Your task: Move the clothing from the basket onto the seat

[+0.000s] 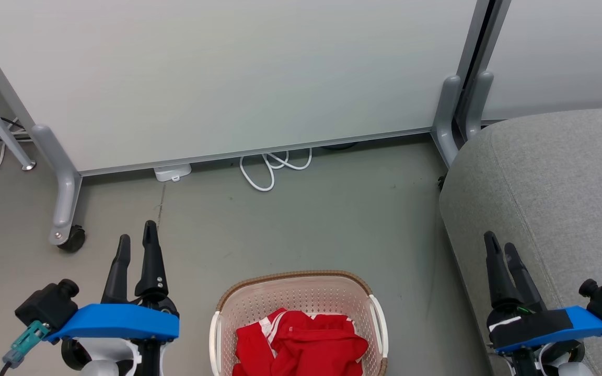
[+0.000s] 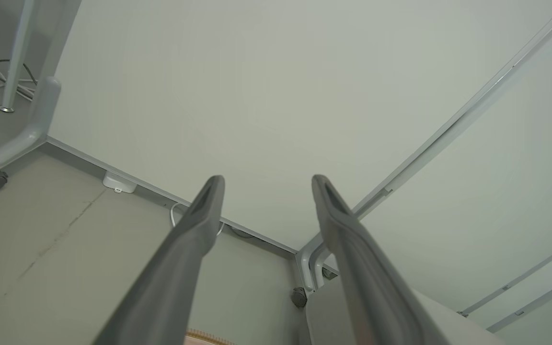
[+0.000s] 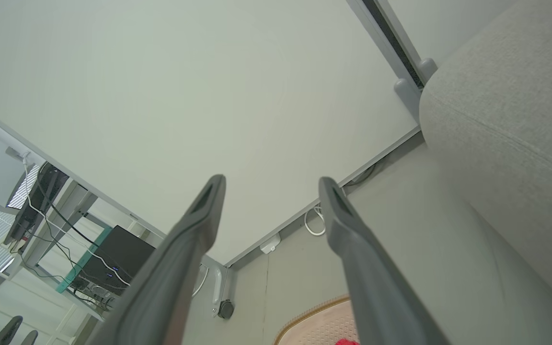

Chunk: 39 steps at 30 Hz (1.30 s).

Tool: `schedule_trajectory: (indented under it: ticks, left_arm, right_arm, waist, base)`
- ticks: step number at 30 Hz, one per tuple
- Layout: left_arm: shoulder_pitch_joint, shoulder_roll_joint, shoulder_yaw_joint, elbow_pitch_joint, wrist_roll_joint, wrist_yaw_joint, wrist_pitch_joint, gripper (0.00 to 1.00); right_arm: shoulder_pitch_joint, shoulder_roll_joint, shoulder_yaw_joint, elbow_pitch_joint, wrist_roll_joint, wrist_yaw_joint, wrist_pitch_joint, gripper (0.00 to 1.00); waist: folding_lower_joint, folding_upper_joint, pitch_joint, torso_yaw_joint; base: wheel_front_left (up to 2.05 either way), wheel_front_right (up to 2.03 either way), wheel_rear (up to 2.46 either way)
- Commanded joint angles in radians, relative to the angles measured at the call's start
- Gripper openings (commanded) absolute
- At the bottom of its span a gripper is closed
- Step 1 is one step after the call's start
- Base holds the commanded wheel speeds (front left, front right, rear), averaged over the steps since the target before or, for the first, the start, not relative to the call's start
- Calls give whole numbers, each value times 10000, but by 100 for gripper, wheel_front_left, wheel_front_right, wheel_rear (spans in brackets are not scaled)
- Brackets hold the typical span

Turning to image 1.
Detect grey partition foot with caster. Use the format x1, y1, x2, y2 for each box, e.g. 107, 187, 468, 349
30, 124, 87, 254

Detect grey fabric sofa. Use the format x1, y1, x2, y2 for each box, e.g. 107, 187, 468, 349
438, 107, 602, 376

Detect looped white cable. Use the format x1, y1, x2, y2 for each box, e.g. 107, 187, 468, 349
239, 148, 314, 193

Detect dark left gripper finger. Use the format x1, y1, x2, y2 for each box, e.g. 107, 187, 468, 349
101, 234, 132, 304
135, 220, 169, 300

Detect cream perforated laundry basket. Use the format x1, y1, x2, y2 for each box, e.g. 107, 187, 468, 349
209, 270, 389, 376

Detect white power adapter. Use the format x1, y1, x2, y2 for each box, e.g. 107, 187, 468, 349
154, 163, 193, 183

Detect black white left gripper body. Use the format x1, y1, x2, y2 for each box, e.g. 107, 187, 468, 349
62, 295, 180, 376

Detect large white partition panel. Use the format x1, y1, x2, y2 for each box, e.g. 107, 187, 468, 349
0, 0, 490, 177

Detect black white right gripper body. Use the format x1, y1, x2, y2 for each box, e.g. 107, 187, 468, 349
488, 307, 587, 376

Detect blue taped right camera mount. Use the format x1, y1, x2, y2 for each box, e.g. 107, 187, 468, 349
489, 305, 602, 356

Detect teal left camera connector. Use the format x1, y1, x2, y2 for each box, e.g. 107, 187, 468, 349
2, 320, 51, 366

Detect narrow white partition panel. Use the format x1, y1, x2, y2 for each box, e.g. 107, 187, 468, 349
481, 0, 602, 122

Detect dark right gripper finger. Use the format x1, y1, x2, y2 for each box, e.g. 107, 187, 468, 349
483, 231, 522, 309
504, 243, 547, 310

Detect red garment thin white stripes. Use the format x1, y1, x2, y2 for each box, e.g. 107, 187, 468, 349
232, 308, 370, 376

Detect blue left camera mount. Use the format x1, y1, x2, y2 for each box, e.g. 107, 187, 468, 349
45, 303, 180, 343

